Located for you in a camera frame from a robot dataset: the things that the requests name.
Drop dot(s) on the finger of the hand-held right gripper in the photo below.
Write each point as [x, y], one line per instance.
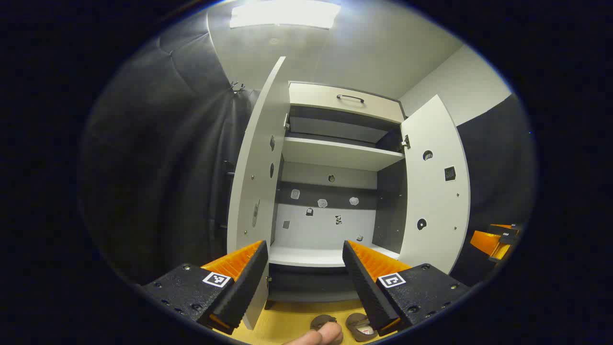
[486, 242]
[507, 229]

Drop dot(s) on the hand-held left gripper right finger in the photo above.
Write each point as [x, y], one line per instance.
[366, 292]

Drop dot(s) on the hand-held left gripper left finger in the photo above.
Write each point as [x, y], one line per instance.
[244, 292]

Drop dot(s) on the brown fuzzy shoe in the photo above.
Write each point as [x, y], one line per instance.
[322, 320]
[359, 322]

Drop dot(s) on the white shoe cabinet door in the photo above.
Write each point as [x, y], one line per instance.
[256, 167]
[433, 201]

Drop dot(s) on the white grey shoe cabinet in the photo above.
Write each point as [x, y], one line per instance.
[330, 155]

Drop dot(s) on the person's bare foot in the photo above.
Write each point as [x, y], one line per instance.
[311, 338]

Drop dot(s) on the ceiling light panel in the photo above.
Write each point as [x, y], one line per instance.
[282, 14]

